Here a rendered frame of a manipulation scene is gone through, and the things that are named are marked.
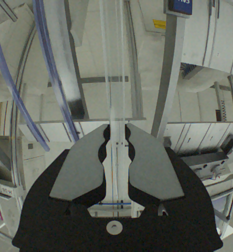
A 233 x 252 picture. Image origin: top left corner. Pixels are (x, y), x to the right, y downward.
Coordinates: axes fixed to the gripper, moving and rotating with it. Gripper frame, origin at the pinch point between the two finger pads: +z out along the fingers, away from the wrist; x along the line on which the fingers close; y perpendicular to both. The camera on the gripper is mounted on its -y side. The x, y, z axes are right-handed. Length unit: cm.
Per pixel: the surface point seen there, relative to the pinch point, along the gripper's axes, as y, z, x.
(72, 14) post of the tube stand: -17.4, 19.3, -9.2
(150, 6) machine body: -35, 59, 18
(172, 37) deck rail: -10.9, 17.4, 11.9
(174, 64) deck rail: -5.0, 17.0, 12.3
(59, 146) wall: 120, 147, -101
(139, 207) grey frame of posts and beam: 55, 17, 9
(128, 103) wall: 68, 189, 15
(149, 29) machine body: -19, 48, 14
